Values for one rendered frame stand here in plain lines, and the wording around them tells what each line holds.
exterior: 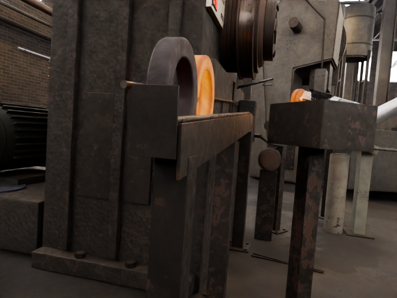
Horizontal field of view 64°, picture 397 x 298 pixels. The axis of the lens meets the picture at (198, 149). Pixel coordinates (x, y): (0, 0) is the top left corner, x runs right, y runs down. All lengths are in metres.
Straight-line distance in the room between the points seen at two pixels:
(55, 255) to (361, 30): 10.02
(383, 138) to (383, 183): 0.47
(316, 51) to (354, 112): 3.36
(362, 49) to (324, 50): 6.21
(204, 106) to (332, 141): 0.39
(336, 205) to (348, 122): 1.32
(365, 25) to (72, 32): 9.80
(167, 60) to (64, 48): 1.01
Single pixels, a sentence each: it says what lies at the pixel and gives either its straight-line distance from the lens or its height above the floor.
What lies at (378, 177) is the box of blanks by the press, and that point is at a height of 0.26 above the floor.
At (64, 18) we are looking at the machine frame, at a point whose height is 1.02.
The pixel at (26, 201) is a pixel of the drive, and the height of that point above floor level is 0.24.
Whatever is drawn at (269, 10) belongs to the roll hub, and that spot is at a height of 1.17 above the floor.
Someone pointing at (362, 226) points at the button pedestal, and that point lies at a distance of 2.39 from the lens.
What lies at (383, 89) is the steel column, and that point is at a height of 2.12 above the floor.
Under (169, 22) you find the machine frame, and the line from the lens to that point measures 1.25.
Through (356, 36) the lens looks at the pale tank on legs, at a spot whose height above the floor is 3.56.
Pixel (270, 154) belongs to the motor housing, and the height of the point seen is 0.50.
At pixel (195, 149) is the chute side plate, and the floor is 0.58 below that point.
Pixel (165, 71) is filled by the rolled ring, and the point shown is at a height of 0.69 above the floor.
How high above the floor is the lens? 0.61
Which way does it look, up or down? 3 degrees down
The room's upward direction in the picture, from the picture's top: 4 degrees clockwise
